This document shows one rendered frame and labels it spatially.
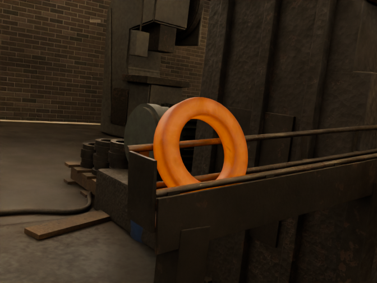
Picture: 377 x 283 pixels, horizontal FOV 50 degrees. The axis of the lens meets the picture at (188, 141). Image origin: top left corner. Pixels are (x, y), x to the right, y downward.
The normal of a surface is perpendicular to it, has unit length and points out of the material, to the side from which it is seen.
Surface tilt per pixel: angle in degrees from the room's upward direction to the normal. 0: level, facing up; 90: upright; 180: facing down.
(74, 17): 90
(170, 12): 92
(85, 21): 90
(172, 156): 69
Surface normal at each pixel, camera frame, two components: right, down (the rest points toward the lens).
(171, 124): 0.58, -0.19
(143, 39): 0.73, 0.17
